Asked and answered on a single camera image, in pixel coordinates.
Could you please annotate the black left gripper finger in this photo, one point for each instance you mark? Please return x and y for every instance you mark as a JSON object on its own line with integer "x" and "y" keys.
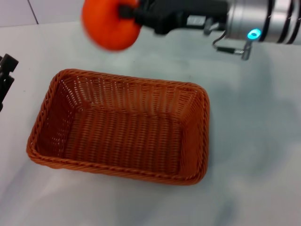
{"x": 5, "y": 90}
{"x": 9, "y": 62}

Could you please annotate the orange woven plastic basket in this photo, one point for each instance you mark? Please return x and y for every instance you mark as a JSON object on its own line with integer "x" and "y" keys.
{"x": 122, "y": 131}

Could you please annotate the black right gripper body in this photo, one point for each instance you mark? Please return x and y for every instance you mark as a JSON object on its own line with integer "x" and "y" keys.
{"x": 174, "y": 14}

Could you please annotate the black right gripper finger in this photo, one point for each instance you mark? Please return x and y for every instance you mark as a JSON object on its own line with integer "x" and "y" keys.
{"x": 127, "y": 11}

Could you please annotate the orange toy pear fruit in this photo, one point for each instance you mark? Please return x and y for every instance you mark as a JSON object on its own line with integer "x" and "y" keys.
{"x": 108, "y": 26}

